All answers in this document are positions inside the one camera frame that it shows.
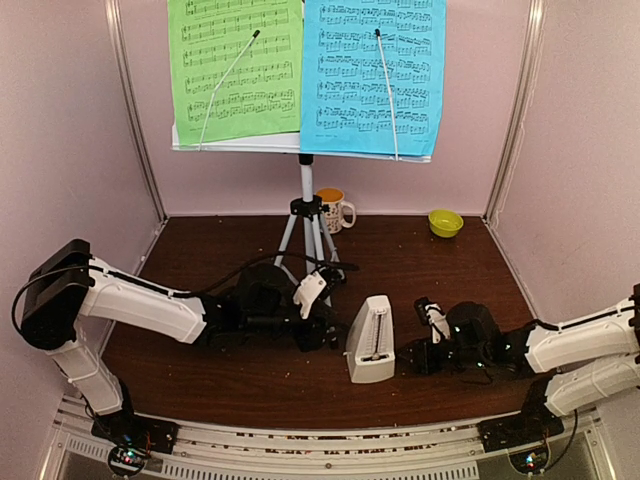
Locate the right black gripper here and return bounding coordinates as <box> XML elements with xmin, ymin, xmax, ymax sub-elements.
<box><xmin>393</xmin><ymin>337</ymin><xmax>488</xmax><ymax>378</ymax></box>

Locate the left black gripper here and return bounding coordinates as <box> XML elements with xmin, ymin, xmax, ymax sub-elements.
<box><xmin>244</xmin><ymin>300</ymin><xmax>349</xmax><ymax>353</ymax></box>

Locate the white metronome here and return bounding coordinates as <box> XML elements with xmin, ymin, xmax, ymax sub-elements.
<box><xmin>344</xmin><ymin>295</ymin><xmax>395</xmax><ymax>384</ymax></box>

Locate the light blue music stand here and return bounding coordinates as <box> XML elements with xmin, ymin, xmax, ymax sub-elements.
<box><xmin>168</xmin><ymin>1</ymin><xmax>447</xmax><ymax>266</ymax></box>

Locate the blue paper sheet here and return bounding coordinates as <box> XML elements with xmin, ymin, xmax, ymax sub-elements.
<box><xmin>300</xmin><ymin>0</ymin><xmax>447</xmax><ymax>161</ymax></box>

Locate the green sheet music page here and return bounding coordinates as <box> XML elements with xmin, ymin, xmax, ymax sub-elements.
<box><xmin>167</xmin><ymin>0</ymin><xmax>303</xmax><ymax>148</ymax></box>

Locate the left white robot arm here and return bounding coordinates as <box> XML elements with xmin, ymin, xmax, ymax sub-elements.
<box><xmin>11</xmin><ymin>239</ymin><xmax>349</xmax><ymax>444</ymax></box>

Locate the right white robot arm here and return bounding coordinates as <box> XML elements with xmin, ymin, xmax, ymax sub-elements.
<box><xmin>397</xmin><ymin>292</ymin><xmax>639</xmax><ymax>442</ymax></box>

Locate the patterned mug with orange inside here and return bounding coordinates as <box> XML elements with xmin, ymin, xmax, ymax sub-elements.
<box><xmin>316</xmin><ymin>188</ymin><xmax>357</xmax><ymax>234</ymax></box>

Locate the small green bowl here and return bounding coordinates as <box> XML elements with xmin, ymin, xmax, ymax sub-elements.
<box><xmin>428</xmin><ymin>209</ymin><xmax>464</xmax><ymax>238</ymax></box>

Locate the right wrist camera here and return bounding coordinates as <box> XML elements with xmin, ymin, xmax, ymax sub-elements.
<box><xmin>414</xmin><ymin>297</ymin><xmax>451</xmax><ymax>344</ymax></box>

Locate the front aluminium rail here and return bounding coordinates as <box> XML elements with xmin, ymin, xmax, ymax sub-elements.
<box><xmin>39</xmin><ymin>394</ymin><xmax>614</xmax><ymax>480</ymax></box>

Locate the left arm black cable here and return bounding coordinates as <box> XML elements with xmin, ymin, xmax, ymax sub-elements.
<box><xmin>10</xmin><ymin>254</ymin><xmax>360</xmax><ymax>336</ymax></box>

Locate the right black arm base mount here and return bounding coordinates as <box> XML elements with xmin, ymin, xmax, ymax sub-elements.
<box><xmin>477</xmin><ymin>380</ymin><xmax>564</xmax><ymax>453</ymax></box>

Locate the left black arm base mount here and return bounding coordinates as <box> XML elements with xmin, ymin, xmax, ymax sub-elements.
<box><xmin>87</xmin><ymin>380</ymin><xmax>179</xmax><ymax>466</ymax></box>

